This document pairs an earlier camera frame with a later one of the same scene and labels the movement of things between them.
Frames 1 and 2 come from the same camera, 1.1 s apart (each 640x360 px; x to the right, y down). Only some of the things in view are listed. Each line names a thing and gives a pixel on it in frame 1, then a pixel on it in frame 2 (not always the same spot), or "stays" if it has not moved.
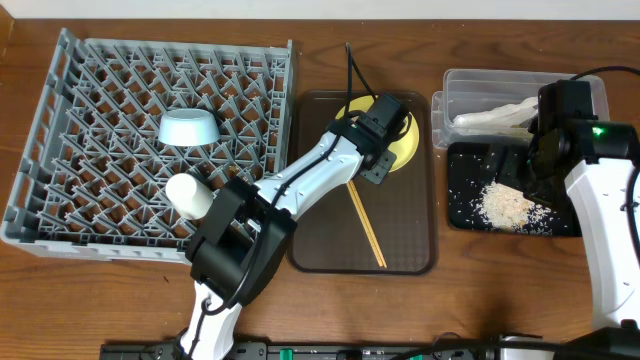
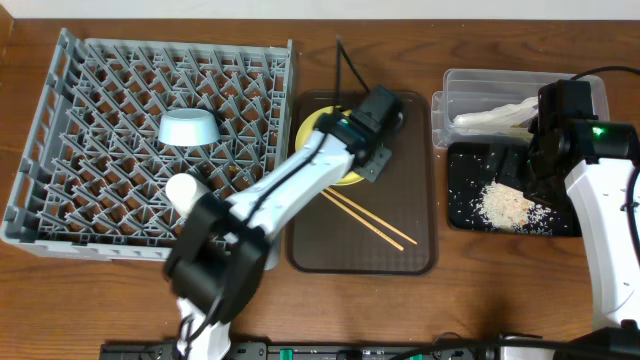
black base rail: [309, 350] stays
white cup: [191, 198] stays
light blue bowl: [188, 127] stays
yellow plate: [404, 151] to [311, 124]
